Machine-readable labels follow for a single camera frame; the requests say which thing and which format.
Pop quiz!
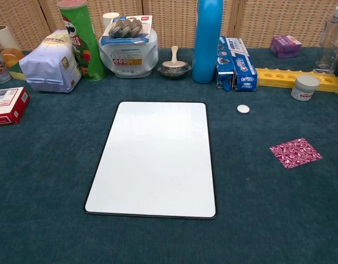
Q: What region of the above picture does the Crest toothpaste box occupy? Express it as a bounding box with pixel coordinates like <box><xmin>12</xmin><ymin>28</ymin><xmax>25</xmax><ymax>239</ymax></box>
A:
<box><xmin>225</xmin><ymin>37</ymin><xmax>258</xmax><ymax>91</ymax></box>

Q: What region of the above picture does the green yellow sponge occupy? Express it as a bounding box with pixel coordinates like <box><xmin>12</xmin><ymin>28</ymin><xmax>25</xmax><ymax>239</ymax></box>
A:
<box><xmin>8</xmin><ymin>62</ymin><xmax>28</xmax><ymax>81</ymax></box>

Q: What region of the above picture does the clear water bottle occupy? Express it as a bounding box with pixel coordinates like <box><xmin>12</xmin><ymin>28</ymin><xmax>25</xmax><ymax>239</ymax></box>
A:
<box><xmin>313</xmin><ymin>5</ymin><xmax>338</xmax><ymax>75</ymax></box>

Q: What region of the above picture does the white jar grey lid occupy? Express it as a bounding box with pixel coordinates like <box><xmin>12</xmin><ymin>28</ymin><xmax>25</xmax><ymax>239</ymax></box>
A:
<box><xmin>290</xmin><ymin>75</ymin><xmax>320</xmax><ymax>102</ymax></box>

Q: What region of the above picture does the woven folding screen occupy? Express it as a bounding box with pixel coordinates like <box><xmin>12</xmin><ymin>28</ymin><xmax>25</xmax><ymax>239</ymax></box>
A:
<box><xmin>0</xmin><ymin>0</ymin><xmax>338</xmax><ymax>52</ymax></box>

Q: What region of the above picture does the teal table cloth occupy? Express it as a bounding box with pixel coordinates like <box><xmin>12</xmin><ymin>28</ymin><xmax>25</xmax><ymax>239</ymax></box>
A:
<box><xmin>0</xmin><ymin>46</ymin><xmax>338</xmax><ymax>264</ymax></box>

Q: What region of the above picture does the white paper cup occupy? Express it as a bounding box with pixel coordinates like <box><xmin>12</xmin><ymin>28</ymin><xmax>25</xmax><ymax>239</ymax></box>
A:
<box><xmin>102</xmin><ymin>12</ymin><xmax>120</xmax><ymax>30</ymax></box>

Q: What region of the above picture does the green Pringles can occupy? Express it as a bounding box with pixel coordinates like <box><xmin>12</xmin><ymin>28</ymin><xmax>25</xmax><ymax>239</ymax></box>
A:
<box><xmin>57</xmin><ymin>0</ymin><xmax>108</xmax><ymax>83</ymax></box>

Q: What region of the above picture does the white paper bag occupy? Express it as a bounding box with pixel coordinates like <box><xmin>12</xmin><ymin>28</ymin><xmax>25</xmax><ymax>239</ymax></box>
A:
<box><xmin>19</xmin><ymin>29</ymin><xmax>83</xmax><ymax>94</ymax></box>

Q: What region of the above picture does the pink patterned card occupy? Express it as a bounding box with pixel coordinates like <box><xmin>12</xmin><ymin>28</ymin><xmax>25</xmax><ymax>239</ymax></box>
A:
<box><xmin>269</xmin><ymin>137</ymin><xmax>323</xmax><ymax>171</ymax></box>

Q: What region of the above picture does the blue plastic bottle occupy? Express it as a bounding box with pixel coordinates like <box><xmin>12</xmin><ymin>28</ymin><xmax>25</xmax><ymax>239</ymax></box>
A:
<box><xmin>191</xmin><ymin>0</ymin><xmax>224</xmax><ymax>84</ymax></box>

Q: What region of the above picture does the binder clips package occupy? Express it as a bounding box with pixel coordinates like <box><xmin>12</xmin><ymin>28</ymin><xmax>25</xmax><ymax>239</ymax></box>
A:
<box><xmin>100</xmin><ymin>15</ymin><xmax>153</xmax><ymax>46</ymax></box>

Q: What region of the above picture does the dark patterned mortar bowl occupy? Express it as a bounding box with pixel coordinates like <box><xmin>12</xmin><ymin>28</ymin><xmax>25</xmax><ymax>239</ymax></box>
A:
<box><xmin>157</xmin><ymin>61</ymin><xmax>192</xmax><ymax>80</ymax></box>

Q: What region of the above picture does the yellow block with holes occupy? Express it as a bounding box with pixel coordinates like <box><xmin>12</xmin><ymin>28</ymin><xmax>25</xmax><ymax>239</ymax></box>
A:
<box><xmin>256</xmin><ymin>67</ymin><xmax>338</xmax><ymax>95</ymax></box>

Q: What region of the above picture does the red white card box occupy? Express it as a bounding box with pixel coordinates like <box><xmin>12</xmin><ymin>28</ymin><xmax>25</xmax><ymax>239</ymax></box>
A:
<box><xmin>0</xmin><ymin>86</ymin><xmax>31</xmax><ymax>127</ymax></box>

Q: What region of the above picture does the clear plastic container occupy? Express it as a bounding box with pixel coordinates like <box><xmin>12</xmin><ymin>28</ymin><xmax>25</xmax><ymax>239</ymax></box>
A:
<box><xmin>98</xmin><ymin>27</ymin><xmax>159</xmax><ymax>78</ymax></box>

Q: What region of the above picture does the cardboard tube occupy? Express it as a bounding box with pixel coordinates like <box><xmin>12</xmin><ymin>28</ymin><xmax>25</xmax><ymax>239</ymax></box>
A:
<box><xmin>0</xmin><ymin>25</ymin><xmax>22</xmax><ymax>52</ymax></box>

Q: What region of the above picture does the purple small box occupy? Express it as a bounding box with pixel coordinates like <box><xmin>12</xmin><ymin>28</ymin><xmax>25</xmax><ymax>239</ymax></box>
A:
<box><xmin>269</xmin><ymin>35</ymin><xmax>303</xmax><ymax>59</ymax></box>

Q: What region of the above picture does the blue Oreo box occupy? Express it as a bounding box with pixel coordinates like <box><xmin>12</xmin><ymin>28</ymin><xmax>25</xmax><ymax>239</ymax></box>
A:
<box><xmin>214</xmin><ymin>35</ymin><xmax>235</xmax><ymax>91</ymax></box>

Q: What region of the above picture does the orange translucent bottle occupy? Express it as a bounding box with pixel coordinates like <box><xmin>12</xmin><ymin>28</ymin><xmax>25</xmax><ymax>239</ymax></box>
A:
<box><xmin>0</xmin><ymin>47</ymin><xmax>25</xmax><ymax>68</ymax></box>

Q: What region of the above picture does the white rectangular board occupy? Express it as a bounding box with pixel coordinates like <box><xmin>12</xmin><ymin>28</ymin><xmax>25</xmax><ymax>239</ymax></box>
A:
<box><xmin>84</xmin><ymin>101</ymin><xmax>217</xmax><ymax>220</ymax></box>

